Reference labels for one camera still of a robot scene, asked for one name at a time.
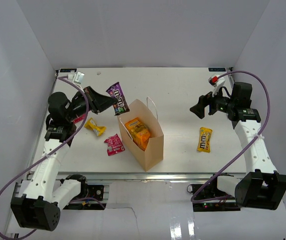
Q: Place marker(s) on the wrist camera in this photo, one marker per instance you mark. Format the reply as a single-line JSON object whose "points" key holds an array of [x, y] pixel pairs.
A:
{"points": [[76, 77], [217, 82]]}

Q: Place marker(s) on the orange yellow snack multipack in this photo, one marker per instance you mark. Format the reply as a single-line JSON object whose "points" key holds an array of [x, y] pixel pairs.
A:
{"points": [[139, 133]]}

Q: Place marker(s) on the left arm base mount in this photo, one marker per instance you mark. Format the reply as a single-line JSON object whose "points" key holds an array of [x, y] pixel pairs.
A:
{"points": [[95, 191]]}

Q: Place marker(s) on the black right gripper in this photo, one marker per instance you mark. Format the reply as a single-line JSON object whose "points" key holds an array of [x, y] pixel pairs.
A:
{"points": [[204, 101]]}

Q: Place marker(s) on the blue label left corner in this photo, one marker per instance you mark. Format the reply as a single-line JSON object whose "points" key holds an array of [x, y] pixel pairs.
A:
{"points": [[68, 70]]}

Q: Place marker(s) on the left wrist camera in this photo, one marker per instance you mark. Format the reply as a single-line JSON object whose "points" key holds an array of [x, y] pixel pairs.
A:
{"points": [[76, 77]]}

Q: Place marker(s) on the yellow M&M's packet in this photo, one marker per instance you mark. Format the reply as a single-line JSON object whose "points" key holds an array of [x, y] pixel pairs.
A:
{"points": [[204, 140]]}

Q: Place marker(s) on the pink candy packet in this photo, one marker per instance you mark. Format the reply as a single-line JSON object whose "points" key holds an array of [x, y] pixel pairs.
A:
{"points": [[114, 145]]}

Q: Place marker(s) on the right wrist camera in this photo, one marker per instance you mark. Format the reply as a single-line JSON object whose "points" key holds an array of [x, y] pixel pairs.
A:
{"points": [[217, 82]]}

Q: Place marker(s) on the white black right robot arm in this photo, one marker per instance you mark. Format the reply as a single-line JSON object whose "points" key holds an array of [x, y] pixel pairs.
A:
{"points": [[262, 187]]}

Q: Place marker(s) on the magenta small snack packet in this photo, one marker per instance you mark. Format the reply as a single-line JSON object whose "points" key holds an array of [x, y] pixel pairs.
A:
{"points": [[80, 119]]}

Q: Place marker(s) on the dark brown M&M's packet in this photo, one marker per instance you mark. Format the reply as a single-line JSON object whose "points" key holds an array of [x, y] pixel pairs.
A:
{"points": [[121, 106]]}

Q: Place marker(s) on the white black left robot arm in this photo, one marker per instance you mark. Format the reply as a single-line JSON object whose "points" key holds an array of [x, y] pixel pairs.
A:
{"points": [[40, 205]]}

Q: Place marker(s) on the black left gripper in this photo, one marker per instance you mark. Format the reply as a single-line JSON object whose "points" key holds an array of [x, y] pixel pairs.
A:
{"points": [[97, 102]]}

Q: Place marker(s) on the aluminium front rail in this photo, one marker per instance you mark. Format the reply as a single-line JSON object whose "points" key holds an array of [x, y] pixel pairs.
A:
{"points": [[138, 176]]}

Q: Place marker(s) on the small yellow snack packet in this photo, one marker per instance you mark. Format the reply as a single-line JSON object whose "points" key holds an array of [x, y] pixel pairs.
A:
{"points": [[92, 125]]}

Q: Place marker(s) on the brown paper bag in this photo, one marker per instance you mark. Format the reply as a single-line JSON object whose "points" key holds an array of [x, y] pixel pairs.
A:
{"points": [[154, 151]]}

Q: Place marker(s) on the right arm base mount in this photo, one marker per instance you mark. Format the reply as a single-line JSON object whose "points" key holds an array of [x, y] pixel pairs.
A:
{"points": [[212, 200]]}

